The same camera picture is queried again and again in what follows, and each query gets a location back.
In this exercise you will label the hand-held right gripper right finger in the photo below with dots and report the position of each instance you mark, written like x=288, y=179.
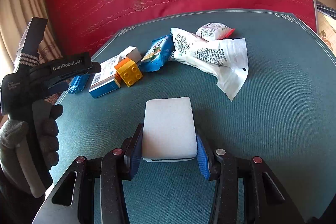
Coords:
x=202, y=158

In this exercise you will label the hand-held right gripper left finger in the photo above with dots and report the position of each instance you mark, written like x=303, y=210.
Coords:
x=135, y=154

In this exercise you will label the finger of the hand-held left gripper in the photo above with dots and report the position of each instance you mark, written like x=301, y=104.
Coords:
x=57, y=87
x=89, y=68

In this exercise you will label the small blue packet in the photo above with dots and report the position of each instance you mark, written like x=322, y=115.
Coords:
x=78, y=85

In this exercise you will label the blue and white medicine box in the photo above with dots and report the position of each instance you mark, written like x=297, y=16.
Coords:
x=103, y=82

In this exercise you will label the yellow toy brick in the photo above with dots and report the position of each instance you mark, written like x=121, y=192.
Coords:
x=130, y=74

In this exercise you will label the blue cracker packet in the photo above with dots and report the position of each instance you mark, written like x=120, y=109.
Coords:
x=157, y=52

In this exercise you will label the white printed plastic bag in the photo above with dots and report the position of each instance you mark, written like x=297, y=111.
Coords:
x=210, y=56

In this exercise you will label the person's left forearm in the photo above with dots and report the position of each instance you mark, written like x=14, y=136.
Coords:
x=13, y=200

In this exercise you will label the person's left hand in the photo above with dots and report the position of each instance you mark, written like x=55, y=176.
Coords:
x=50, y=134

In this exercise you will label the orange toy brick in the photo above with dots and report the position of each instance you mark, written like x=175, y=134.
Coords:
x=121, y=65

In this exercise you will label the beige curtain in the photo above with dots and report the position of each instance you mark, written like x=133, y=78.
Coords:
x=18, y=16

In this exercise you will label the small white red snack packet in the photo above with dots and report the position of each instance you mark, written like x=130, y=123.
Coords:
x=214, y=29

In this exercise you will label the floral checked bedsheet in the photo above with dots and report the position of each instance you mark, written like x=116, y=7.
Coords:
x=328, y=37

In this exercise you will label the plaid cloth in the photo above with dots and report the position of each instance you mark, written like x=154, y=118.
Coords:
x=326, y=10

